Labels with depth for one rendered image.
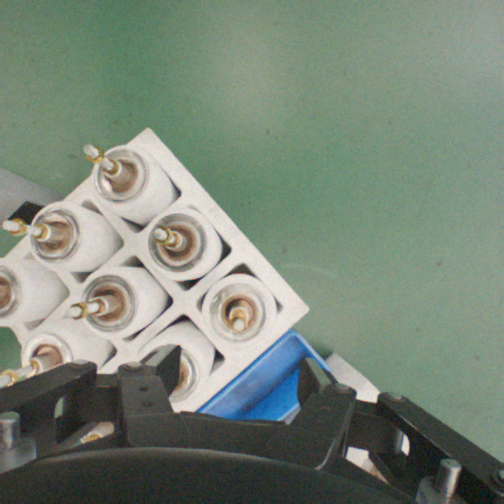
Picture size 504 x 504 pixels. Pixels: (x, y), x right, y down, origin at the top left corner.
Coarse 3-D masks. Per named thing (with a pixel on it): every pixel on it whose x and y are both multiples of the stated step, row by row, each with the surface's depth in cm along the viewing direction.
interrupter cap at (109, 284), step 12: (108, 276) 35; (120, 276) 35; (96, 288) 35; (108, 288) 35; (120, 288) 35; (132, 288) 35; (84, 300) 35; (120, 300) 35; (132, 300) 35; (120, 312) 35; (132, 312) 35; (96, 324) 35; (108, 324) 35; (120, 324) 35
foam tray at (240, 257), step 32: (160, 160) 44; (192, 192) 44; (128, 224) 45; (224, 224) 43; (32, 256) 43; (128, 256) 43; (224, 256) 54; (256, 256) 43; (192, 288) 43; (288, 288) 43; (160, 320) 42; (192, 320) 43; (288, 320) 43; (128, 352) 42; (224, 352) 42; (256, 352) 43; (224, 384) 42
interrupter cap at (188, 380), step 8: (184, 352) 35; (184, 360) 35; (192, 360) 35; (184, 368) 35; (192, 368) 35; (184, 376) 35; (192, 376) 35; (184, 384) 35; (192, 384) 35; (176, 392) 34; (184, 392) 35; (192, 392) 35; (176, 400) 34
